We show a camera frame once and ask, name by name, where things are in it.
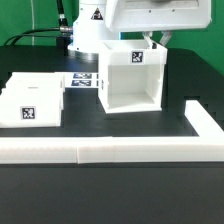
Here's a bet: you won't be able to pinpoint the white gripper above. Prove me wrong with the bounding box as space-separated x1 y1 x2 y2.
105 0 212 49

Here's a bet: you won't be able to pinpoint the white drawer cabinet box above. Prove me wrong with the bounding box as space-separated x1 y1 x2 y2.
98 40 167 113

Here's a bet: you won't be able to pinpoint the white front drawer tray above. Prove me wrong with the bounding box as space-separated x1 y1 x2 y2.
0 89 63 128

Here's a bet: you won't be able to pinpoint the white drawer tray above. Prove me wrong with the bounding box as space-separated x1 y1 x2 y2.
2 72 65 95
0 89 63 128

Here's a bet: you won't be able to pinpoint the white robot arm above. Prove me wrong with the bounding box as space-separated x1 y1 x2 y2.
68 0 212 60

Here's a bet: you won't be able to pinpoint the white rear drawer tray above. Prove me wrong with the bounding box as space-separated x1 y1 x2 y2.
2 72 65 95

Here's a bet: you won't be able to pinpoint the white L-shaped fence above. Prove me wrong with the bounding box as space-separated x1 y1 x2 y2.
0 100 224 164

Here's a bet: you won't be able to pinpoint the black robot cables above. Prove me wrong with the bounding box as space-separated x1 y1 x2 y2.
3 0 74 47

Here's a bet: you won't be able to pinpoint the white marker base plate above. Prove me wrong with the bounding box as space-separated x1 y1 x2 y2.
56 72 99 88

